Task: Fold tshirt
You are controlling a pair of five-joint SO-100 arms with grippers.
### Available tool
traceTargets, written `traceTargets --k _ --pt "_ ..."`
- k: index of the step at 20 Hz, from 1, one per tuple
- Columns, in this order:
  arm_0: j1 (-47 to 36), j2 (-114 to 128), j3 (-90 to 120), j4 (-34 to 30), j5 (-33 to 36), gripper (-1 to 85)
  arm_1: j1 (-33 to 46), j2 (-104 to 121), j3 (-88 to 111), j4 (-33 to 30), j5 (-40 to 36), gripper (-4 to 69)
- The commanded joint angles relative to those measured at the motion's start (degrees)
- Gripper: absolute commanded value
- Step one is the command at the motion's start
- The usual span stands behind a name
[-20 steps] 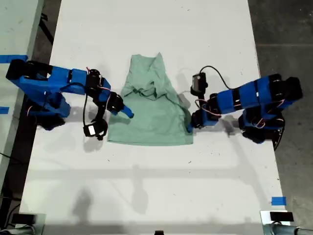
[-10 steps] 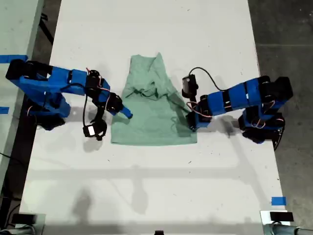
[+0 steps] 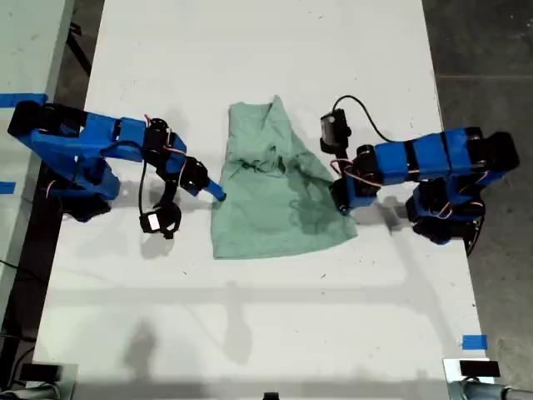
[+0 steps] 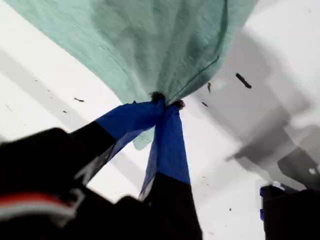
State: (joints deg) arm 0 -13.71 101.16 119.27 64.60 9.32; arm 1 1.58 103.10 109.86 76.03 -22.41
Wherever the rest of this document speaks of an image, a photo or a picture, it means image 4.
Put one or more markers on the pale green T-shirt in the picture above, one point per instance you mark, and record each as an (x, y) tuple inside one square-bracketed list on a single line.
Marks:
[(150, 37)]

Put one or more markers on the small black strip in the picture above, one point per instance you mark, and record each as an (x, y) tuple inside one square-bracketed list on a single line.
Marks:
[(243, 80)]

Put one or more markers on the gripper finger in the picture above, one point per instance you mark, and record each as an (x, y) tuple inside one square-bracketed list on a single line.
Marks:
[(170, 150), (130, 120)]

